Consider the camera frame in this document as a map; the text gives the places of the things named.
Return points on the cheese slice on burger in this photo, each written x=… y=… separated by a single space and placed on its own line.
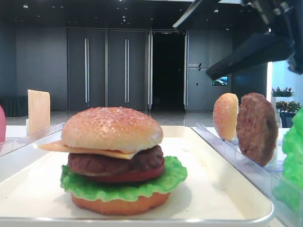
x=58 y=146

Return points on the flower planter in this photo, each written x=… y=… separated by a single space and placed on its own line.
x=286 y=92
x=288 y=107

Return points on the bottom bun half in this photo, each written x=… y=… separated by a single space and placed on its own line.
x=120 y=207

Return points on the green lettuce in rack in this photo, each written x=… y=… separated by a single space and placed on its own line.
x=292 y=146

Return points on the dark double door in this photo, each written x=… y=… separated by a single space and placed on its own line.
x=86 y=72
x=126 y=68

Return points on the lower flower planter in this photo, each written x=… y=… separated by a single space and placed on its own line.
x=288 y=107

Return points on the red tomato slice on burger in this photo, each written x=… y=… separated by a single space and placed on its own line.
x=129 y=177

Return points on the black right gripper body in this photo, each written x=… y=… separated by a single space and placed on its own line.
x=284 y=18

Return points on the wall display screen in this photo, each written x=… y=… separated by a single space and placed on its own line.
x=222 y=81

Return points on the left dark double door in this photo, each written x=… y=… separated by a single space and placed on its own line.
x=86 y=72

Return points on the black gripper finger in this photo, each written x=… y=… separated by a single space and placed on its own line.
x=238 y=15

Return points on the green lettuce leaf on burger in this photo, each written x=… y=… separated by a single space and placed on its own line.
x=83 y=188

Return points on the left clear acrylic rack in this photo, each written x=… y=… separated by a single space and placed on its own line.
x=18 y=137

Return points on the brown meat patty on burger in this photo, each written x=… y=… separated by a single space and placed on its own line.
x=98 y=165

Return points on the upper flower planter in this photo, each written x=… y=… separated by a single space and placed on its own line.
x=286 y=92

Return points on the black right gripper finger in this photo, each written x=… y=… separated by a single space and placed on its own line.
x=258 y=49

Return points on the right clear acrylic rack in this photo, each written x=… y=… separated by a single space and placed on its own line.
x=264 y=178

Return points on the brown meat patty in rack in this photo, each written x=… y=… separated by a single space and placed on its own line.
x=257 y=129

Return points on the sesame bun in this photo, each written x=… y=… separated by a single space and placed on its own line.
x=225 y=114
x=112 y=128

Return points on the upright cheese slice in rack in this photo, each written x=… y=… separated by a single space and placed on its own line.
x=38 y=110

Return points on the sesame top bun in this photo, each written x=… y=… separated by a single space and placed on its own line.
x=112 y=128

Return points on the red tomato slice in rack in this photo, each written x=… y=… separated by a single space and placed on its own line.
x=2 y=125

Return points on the white metal tray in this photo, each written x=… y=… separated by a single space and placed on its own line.
x=215 y=194

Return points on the middle dark double door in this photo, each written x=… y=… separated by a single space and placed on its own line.
x=126 y=68

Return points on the clear acrylic rack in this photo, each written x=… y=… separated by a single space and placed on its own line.
x=264 y=178
x=18 y=137

